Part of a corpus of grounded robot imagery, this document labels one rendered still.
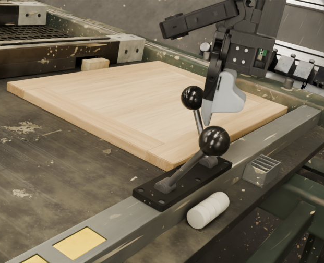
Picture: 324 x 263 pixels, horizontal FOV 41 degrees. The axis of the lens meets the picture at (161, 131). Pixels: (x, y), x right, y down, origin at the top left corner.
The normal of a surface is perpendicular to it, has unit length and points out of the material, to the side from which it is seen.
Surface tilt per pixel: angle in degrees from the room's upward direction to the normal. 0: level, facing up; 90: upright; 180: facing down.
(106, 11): 0
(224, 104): 40
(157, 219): 90
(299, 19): 0
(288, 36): 0
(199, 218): 32
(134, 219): 57
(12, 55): 90
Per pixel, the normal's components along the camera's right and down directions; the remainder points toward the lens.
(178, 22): -0.32, 0.29
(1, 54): 0.80, 0.36
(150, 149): 0.19, -0.90
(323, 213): -0.57, 0.21
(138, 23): -0.38, -0.31
